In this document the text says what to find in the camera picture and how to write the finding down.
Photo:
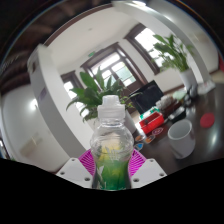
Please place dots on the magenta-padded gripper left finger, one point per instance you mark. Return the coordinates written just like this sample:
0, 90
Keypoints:
75, 171

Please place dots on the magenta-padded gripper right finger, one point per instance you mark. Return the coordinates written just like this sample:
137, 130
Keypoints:
148, 171

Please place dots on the clear bottle with green drink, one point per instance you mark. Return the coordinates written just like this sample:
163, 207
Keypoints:
111, 146

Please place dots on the blue round sticker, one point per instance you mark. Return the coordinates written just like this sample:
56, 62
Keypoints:
139, 146

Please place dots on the orange round sticker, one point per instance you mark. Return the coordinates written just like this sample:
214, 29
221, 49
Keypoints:
139, 137
149, 138

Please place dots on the pink round sticker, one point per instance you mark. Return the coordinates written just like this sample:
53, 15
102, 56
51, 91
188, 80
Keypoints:
157, 130

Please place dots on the white ceramic mug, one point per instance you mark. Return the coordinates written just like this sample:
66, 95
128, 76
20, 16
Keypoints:
182, 140

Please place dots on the red plastic box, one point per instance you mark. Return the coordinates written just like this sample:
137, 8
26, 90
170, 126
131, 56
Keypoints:
152, 124

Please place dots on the green flat box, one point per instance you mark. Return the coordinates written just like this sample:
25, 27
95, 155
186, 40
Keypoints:
146, 114

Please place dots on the black flat phone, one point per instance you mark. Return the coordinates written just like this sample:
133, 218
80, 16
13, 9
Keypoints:
177, 113

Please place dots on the tea set on dark tray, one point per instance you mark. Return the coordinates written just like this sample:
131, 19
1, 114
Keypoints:
166, 102

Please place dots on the black chair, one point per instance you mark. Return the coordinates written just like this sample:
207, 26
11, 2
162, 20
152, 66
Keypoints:
148, 96

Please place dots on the leafy plant in white pot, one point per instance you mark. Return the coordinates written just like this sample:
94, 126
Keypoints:
187, 78
91, 95

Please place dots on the flat round red coaster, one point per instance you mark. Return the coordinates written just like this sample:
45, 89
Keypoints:
207, 120

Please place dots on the purple pillar sign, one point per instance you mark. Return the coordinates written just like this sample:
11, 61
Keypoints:
42, 94

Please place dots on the brown framed window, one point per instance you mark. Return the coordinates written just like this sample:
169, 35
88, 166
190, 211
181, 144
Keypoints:
68, 86
145, 38

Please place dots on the dark round teapot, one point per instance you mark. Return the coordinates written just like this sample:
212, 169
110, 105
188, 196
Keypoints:
191, 92

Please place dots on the printed paper leaflet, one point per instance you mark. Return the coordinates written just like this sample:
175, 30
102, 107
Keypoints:
206, 87

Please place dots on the brown wooden double door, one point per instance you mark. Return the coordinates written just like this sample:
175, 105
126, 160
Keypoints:
116, 65

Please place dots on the green exit sign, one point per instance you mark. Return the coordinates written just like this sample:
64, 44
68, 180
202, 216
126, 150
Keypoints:
91, 53

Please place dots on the glowing wall lamp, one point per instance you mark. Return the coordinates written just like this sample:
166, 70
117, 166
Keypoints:
33, 104

